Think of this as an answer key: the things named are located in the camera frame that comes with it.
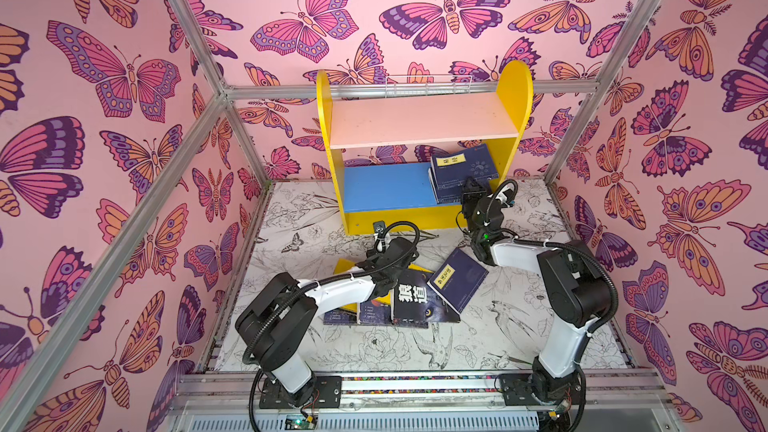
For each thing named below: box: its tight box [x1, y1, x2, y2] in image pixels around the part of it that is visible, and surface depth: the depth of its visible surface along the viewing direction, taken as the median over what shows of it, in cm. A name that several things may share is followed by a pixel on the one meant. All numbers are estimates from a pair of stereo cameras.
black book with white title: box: [391, 271, 461, 324], surface depth 85 cm
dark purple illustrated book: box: [359, 299, 392, 325], surface depth 81 cm
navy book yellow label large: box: [428, 156, 449, 205], surface depth 96 cm
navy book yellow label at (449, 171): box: [428, 144, 499, 204], surface depth 94 cm
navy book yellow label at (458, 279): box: [427, 247, 489, 315], surface depth 92 cm
